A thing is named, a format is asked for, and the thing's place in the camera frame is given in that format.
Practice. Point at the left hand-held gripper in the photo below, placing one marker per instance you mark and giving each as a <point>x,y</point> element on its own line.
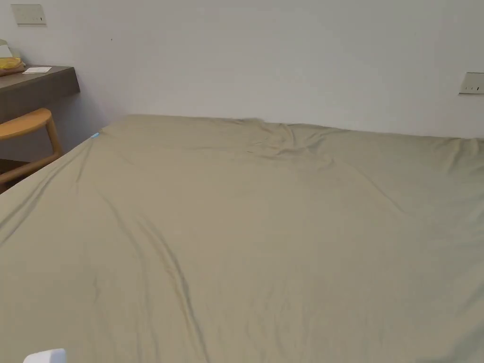
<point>45,356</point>

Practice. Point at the bed with beige sheet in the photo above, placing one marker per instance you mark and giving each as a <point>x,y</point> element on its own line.
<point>264,234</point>

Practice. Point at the dark wooden desk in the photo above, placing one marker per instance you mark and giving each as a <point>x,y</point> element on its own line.
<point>41,85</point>

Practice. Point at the wall switch panel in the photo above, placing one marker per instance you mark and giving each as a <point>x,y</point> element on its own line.
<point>472,83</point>
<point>28,14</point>

